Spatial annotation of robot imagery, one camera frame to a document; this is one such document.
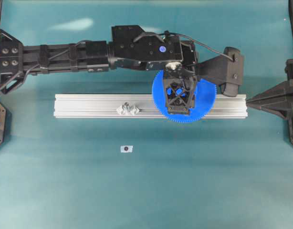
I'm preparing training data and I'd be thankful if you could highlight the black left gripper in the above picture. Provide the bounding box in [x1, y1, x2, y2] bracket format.
[107, 25, 197, 115]

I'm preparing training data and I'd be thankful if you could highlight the large blue plastic gear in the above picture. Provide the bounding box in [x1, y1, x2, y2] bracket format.
[152, 70, 217, 123]

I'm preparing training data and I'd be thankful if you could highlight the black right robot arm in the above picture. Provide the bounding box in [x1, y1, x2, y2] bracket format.
[246, 59, 293, 145]

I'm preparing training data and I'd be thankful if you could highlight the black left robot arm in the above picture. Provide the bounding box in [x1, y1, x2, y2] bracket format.
[0, 25, 198, 115]

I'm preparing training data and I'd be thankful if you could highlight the small white marker sticker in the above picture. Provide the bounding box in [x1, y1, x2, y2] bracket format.
[120, 145, 134, 153]

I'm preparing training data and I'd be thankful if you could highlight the silver aluminium extrusion rail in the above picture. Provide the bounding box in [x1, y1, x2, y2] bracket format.
[53, 94, 248, 119]

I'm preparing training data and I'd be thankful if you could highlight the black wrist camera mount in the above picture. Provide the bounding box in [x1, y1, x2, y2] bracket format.
[197, 47, 244, 97]

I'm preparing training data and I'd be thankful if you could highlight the left steel shaft with bracket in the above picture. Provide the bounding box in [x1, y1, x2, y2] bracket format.
[116, 102, 140, 116]

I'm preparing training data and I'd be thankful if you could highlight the black camera cable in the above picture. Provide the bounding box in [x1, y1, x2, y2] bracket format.
[133, 30, 234, 60]

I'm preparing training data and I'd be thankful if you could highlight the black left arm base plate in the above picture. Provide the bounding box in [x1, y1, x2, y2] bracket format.
[0, 102, 12, 148]

